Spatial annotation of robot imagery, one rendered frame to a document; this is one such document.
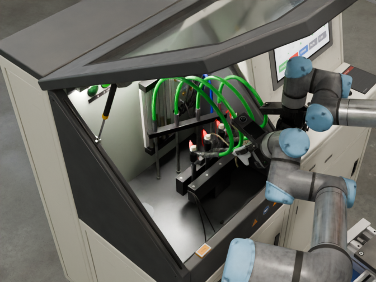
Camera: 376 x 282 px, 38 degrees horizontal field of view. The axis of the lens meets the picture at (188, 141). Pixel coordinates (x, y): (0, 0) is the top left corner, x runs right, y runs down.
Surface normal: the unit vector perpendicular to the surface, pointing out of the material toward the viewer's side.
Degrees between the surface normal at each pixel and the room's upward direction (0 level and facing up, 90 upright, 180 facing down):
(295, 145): 45
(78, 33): 0
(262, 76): 76
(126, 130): 90
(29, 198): 0
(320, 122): 90
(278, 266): 15
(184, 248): 0
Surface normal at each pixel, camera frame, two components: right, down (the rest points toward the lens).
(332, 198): -0.01, -0.91
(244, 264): -0.16, -0.43
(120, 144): 0.74, 0.45
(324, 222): -0.34, -0.89
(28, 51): -0.02, -0.73
